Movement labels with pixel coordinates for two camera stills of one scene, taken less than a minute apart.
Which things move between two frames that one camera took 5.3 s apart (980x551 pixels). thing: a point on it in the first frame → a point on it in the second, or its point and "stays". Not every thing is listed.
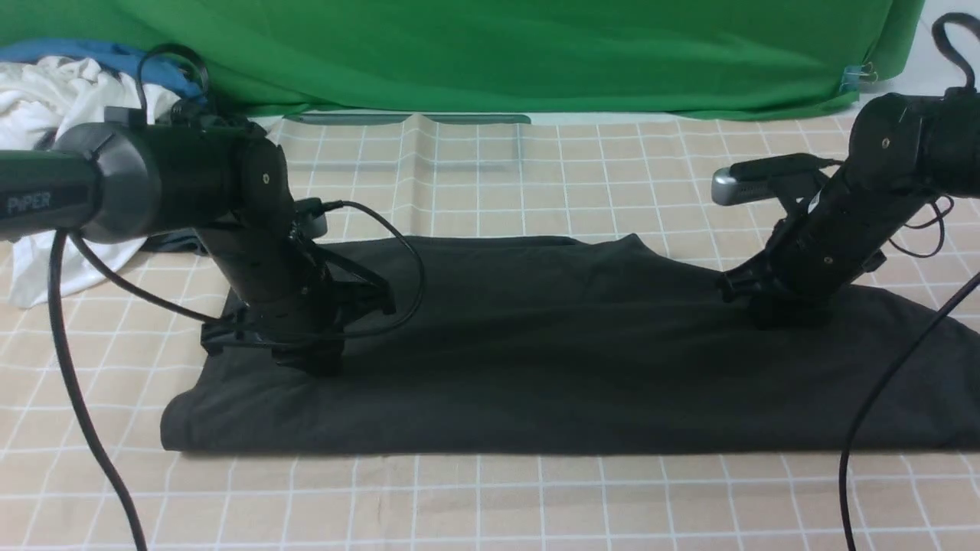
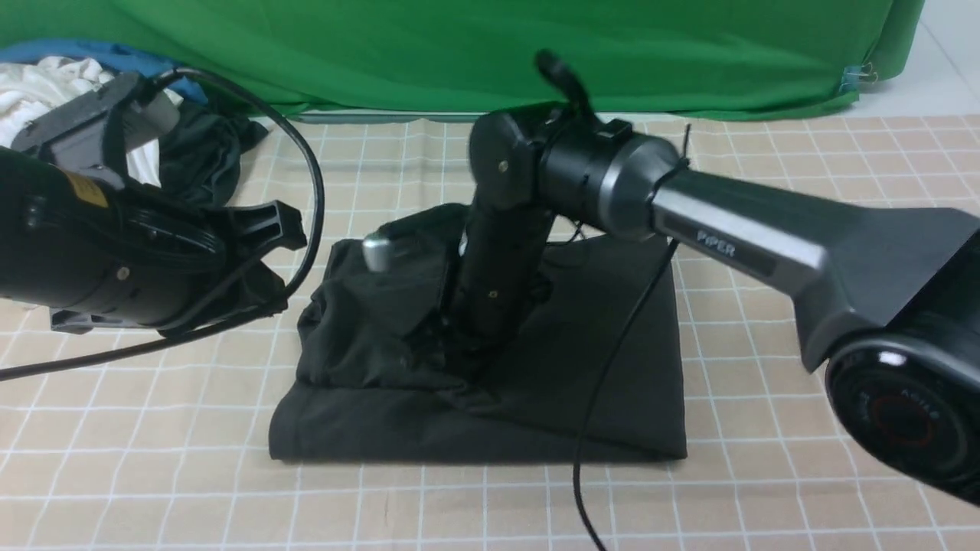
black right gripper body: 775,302 → 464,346
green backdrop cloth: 609,58 stays
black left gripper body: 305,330 → 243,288
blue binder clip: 854,76 stays
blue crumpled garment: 174,73 stays
